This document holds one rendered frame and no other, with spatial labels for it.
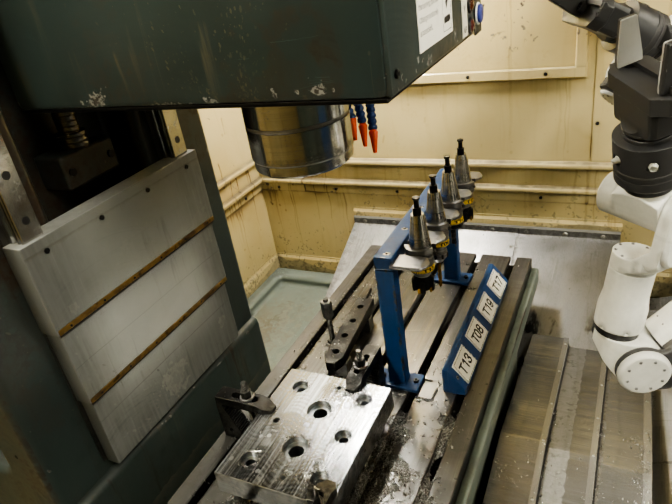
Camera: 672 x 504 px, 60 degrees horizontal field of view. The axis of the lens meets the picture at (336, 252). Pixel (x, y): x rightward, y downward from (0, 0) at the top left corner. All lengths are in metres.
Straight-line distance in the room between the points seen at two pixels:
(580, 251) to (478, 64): 0.65
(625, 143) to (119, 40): 0.68
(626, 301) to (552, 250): 1.01
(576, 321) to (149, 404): 1.17
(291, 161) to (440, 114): 1.12
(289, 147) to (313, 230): 1.47
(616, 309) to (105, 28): 0.84
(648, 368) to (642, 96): 0.43
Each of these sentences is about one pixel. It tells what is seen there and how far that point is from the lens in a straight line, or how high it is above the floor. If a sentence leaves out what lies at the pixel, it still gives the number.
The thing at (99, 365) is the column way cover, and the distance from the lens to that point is 1.24.
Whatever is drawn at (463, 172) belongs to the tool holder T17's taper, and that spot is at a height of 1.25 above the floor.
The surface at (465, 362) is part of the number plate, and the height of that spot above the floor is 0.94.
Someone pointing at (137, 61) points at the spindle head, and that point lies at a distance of 0.89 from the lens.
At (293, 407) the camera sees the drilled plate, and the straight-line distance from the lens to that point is 1.20.
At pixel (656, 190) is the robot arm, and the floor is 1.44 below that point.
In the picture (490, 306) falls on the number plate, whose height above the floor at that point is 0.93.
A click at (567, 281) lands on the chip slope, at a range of 1.89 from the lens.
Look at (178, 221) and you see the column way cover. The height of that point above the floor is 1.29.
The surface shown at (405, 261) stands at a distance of 1.15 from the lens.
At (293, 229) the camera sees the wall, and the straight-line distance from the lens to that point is 2.34.
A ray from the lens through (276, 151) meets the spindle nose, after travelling 0.85.
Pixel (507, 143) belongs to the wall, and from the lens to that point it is 1.90.
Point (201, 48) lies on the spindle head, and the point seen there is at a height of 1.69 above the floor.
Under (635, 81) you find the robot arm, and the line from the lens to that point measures 0.82.
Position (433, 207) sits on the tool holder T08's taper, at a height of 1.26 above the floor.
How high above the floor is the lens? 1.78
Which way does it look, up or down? 28 degrees down
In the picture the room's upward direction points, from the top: 10 degrees counter-clockwise
